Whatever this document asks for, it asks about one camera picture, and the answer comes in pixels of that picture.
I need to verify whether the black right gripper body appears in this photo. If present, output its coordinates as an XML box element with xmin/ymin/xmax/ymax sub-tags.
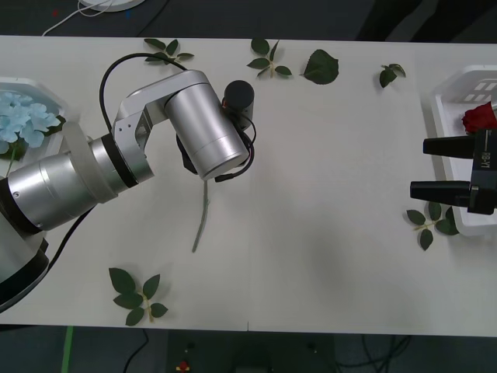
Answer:
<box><xmin>467</xmin><ymin>129</ymin><xmax>497</xmax><ymax>214</ymax></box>

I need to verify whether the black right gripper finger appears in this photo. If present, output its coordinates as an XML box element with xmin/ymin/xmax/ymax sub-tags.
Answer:
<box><xmin>410</xmin><ymin>180</ymin><xmax>473</xmax><ymax>207</ymax></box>
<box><xmin>422</xmin><ymin>135</ymin><xmax>478</xmax><ymax>160</ymax></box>

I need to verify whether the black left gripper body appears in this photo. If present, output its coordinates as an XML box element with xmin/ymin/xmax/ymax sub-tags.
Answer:
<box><xmin>176</xmin><ymin>134</ymin><xmax>200</xmax><ymax>178</ymax></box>

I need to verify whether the red rose with bare stem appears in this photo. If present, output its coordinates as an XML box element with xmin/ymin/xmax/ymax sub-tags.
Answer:
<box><xmin>461</xmin><ymin>99</ymin><xmax>497</xmax><ymax>136</ymax></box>

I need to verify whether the red rose with kinked stem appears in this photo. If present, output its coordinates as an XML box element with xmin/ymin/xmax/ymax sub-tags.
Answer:
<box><xmin>191</xmin><ymin>180</ymin><xmax>211</xmax><ymax>254</ymax></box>

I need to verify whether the shallow white box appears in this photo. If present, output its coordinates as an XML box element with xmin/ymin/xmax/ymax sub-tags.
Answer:
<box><xmin>0</xmin><ymin>76</ymin><xmax>75</xmax><ymax>172</ymax></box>
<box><xmin>421</xmin><ymin>64</ymin><xmax>497</xmax><ymax>238</ymax></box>

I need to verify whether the green leaf twig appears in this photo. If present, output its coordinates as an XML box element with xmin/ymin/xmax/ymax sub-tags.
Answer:
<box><xmin>405</xmin><ymin>201</ymin><xmax>461</xmax><ymax>253</ymax></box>
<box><xmin>246</xmin><ymin>38</ymin><xmax>294</xmax><ymax>79</ymax></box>
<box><xmin>108</xmin><ymin>267</ymin><xmax>170</xmax><ymax>327</ymax></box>
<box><xmin>144</xmin><ymin>37</ymin><xmax>195</xmax><ymax>66</ymax></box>

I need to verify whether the small curled leaf twig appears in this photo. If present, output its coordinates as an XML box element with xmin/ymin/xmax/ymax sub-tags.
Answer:
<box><xmin>379</xmin><ymin>63</ymin><xmax>407</xmax><ymax>89</ymax></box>

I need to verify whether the large single green leaf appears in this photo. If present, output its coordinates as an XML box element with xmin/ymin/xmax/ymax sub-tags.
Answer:
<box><xmin>300</xmin><ymin>49</ymin><xmax>340</xmax><ymax>85</ymax></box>

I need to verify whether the pale blue flower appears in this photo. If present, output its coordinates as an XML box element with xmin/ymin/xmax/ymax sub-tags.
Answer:
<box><xmin>0</xmin><ymin>91</ymin><xmax>67</xmax><ymax>176</ymax></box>

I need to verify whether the white round stand base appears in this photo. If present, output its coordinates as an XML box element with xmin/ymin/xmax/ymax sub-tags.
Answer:
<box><xmin>77</xmin><ymin>0</ymin><xmax>144</xmax><ymax>13</ymax></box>

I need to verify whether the green tape strip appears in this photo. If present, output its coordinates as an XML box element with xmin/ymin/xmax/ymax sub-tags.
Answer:
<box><xmin>61</xmin><ymin>325</ymin><xmax>75</xmax><ymax>373</ymax></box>

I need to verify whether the black left wrist camera cable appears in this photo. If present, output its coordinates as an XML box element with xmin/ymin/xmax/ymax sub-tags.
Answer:
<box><xmin>99</xmin><ymin>52</ymin><xmax>259</xmax><ymax>184</ymax></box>

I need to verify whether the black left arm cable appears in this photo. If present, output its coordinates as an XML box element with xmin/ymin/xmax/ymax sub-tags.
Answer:
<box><xmin>46</xmin><ymin>207</ymin><xmax>96</xmax><ymax>273</ymax></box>

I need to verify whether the white cable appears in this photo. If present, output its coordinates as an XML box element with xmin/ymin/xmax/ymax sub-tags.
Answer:
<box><xmin>40</xmin><ymin>0</ymin><xmax>117</xmax><ymax>37</ymax></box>

